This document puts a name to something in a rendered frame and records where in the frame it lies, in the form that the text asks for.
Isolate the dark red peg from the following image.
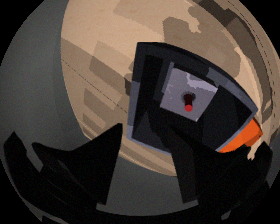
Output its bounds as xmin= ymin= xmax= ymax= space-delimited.
xmin=185 ymin=93 xmax=192 ymax=111

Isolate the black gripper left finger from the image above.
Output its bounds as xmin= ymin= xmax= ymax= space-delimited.
xmin=31 ymin=123 xmax=123 ymax=205

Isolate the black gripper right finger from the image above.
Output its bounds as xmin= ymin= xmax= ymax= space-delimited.
xmin=167 ymin=125 xmax=252 ymax=204

